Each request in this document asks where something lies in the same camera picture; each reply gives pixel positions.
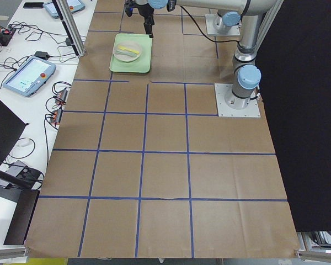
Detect black power adapter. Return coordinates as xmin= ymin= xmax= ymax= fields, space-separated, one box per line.
xmin=34 ymin=51 xmax=50 ymax=60

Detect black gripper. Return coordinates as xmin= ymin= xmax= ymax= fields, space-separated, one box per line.
xmin=138 ymin=3 xmax=154 ymax=38

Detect black curtain panel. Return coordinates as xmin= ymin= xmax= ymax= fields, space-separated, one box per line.
xmin=256 ymin=1 xmax=331 ymax=231

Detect teach pendant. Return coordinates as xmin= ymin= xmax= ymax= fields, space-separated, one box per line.
xmin=42 ymin=0 xmax=87 ymax=19
xmin=3 ymin=56 xmax=56 ymax=97

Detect near teach pendant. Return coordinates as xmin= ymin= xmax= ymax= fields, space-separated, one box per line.
xmin=3 ymin=56 xmax=56 ymax=97

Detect black monitor stand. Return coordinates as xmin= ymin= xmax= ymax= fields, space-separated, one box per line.
xmin=0 ymin=100 xmax=43 ymax=246

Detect green plastic spoon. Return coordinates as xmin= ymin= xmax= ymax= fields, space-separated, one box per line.
xmin=114 ymin=49 xmax=138 ymax=60

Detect white round plate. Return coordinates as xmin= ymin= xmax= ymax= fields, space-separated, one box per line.
xmin=113 ymin=41 xmax=143 ymax=62

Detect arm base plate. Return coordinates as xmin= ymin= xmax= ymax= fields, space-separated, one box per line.
xmin=205 ymin=12 xmax=241 ymax=37
xmin=214 ymin=83 xmax=261 ymax=118

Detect aluminium frame post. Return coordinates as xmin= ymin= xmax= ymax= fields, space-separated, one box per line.
xmin=52 ymin=0 xmax=86 ymax=57

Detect far teach pendant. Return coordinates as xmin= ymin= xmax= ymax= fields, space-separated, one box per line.
xmin=42 ymin=0 xmax=87 ymax=19

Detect light green tray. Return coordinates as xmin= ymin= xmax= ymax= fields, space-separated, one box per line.
xmin=109 ymin=33 xmax=152 ymax=73

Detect yellow plastic fork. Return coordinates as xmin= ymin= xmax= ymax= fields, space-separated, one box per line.
xmin=118 ymin=45 xmax=140 ymax=54

